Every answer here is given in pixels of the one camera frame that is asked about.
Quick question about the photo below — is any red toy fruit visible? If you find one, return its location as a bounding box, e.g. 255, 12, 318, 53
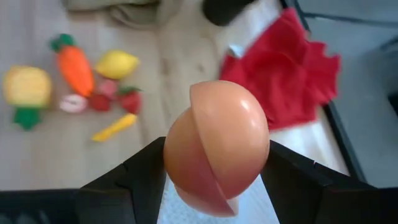
89, 93, 112, 112

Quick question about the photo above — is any red toy strawberry green top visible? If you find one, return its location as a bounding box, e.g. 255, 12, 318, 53
117, 85, 143, 115

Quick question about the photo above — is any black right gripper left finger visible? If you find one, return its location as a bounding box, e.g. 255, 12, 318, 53
77, 136, 168, 224

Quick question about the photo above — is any black plant pot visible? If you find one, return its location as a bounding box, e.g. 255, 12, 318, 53
201, 0, 256, 27

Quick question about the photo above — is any orange toy carrot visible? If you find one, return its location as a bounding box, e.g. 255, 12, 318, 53
49, 33, 96, 98

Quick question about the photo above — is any pink white toy slice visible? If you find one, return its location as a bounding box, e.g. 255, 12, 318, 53
58, 93, 89, 114

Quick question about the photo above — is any pink toy fruit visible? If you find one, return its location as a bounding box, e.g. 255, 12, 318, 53
96, 79, 119, 100

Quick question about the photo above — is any orange toy fruit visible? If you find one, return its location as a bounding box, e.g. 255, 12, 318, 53
2, 65, 53, 131

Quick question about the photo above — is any peach toy fruit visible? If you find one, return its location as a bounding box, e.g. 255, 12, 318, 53
163, 80, 271, 218

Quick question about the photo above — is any yellow toy banana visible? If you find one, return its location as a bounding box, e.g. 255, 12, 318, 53
91, 113, 139, 143

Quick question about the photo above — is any red cloth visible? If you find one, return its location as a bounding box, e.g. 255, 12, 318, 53
219, 7, 342, 131

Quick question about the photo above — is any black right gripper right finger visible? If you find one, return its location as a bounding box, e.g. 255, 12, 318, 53
260, 139, 382, 224

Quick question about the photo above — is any yellow toy lemon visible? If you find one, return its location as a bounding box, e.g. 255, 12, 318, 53
95, 49, 141, 80

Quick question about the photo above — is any beige cloth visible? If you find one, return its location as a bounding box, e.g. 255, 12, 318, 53
62, 0, 184, 30

